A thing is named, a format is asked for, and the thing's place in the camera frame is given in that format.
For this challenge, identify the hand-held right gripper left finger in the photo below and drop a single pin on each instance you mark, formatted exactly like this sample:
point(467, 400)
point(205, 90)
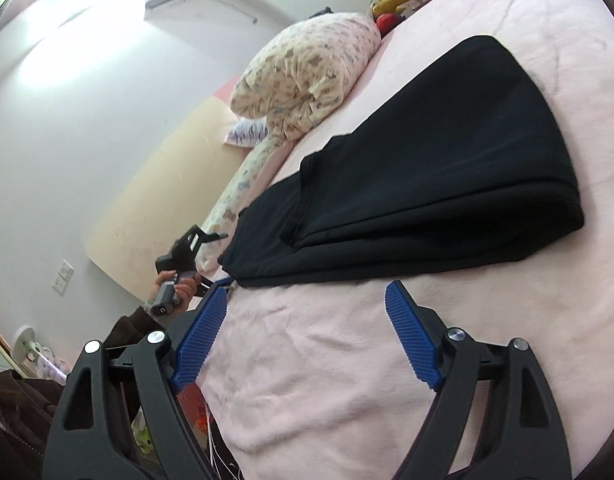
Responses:
point(199, 332)

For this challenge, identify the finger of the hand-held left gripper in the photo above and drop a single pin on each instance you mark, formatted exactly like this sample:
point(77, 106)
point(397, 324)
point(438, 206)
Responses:
point(212, 284)

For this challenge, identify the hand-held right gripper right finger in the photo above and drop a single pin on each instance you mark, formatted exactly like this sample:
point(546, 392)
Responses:
point(412, 337)

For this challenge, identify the black pants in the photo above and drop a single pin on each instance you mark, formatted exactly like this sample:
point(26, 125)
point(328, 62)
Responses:
point(412, 160)

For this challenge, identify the person's left forearm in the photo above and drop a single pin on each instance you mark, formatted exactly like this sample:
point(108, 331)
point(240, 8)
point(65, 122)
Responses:
point(129, 327)

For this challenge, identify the person's left hand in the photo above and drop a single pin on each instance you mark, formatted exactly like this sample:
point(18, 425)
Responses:
point(188, 292)

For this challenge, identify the cream and pink headboard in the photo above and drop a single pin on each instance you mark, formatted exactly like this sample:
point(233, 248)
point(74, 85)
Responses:
point(152, 195)

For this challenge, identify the pink bed blanket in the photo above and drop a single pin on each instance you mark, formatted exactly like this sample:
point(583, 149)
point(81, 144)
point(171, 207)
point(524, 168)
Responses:
point(337, 360)

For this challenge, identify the long bear print bolster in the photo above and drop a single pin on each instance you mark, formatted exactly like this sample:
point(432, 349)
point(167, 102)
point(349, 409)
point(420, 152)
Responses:
point(247, 185)

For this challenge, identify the purple print pillow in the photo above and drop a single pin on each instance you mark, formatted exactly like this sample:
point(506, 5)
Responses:
point(247, 135)

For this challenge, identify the person's brown jacket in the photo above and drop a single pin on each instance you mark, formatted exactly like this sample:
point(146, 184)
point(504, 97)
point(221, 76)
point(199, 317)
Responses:
point(17, 420)

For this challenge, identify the folded bear print quilt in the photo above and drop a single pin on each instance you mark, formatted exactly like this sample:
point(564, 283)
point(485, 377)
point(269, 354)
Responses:
point(307, 70)

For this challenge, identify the red plush toy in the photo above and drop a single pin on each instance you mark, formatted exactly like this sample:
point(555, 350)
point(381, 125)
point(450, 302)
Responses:
point(386, 21)

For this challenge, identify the yellow plush toy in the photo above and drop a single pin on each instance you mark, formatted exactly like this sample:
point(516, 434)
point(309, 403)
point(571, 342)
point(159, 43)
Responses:
point(389, 4)

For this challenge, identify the white wall socket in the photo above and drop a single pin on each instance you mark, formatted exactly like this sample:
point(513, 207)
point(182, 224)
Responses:
point(63, 277)

